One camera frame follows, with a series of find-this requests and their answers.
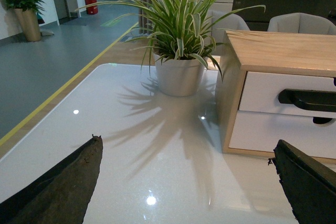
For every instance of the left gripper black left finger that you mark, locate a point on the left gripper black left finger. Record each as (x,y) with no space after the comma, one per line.
(60,195)

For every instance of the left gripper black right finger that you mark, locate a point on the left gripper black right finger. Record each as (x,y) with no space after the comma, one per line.
(309,186)

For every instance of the white drawer black handle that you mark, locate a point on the white drawer black handle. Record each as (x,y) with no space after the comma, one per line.
(288,94)

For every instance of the white lower drawer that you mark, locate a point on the white lower drawer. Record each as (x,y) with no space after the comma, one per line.
(255,131)

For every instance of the light wooden drawer cabinet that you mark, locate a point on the light wooden drawer cabinet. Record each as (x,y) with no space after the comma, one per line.
(267,52)

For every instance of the grey armchair right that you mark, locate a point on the grey armchair right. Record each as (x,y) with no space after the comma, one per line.
(301,23)

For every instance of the grey armchair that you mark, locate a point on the grey armchair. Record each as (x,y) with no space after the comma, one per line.
(301,23)
(221,22)

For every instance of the white plant pot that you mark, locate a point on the white plant pot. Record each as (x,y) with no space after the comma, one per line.
(178,78)

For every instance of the tall gold floor planter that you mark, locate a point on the tall gold floor planter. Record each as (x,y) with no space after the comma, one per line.
(29,24)

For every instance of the grey armchair left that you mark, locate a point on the grey armchair left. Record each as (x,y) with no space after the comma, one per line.
(221,22)

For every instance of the red bin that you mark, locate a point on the red bin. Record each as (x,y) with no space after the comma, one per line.
(92,9)

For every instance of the spider plant green striped leaves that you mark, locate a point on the spider plant green striped leaves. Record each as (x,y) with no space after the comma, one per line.
(177,29)

